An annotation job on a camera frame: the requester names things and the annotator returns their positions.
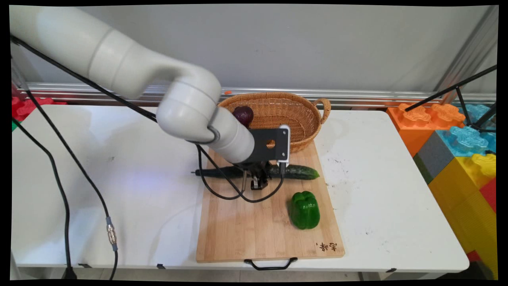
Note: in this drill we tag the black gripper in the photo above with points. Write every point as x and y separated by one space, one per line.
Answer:
256 170

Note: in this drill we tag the long green cucumber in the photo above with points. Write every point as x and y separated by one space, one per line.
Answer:
297 171

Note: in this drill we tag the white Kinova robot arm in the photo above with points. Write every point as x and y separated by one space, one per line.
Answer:
119 63

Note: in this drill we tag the wooden cutting board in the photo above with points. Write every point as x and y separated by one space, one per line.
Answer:
254 226

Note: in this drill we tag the green bell pepper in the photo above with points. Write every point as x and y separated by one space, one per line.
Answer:
304 210

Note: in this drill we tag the purple red onion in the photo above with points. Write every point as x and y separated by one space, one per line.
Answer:
244 114

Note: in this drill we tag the woven wicker basket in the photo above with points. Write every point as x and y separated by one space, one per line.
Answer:
293 115

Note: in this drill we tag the orange toy block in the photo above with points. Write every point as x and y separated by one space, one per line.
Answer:
412 127

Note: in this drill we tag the grey toy block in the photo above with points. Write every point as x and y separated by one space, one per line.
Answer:
434 155

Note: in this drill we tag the yellow toy block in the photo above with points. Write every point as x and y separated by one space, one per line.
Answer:
464 198

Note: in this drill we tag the blue toy block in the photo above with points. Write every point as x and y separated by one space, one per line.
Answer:
466 141

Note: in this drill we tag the black tripod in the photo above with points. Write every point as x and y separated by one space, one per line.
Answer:
456 88

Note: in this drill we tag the red toy block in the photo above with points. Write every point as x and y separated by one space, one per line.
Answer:
490 194
22 108

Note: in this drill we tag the green toy block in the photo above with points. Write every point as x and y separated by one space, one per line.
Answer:
14 125

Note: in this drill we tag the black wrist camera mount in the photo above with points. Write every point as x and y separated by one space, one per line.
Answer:
270 145

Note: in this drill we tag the aluminium rail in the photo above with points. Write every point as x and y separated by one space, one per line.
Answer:
357 96

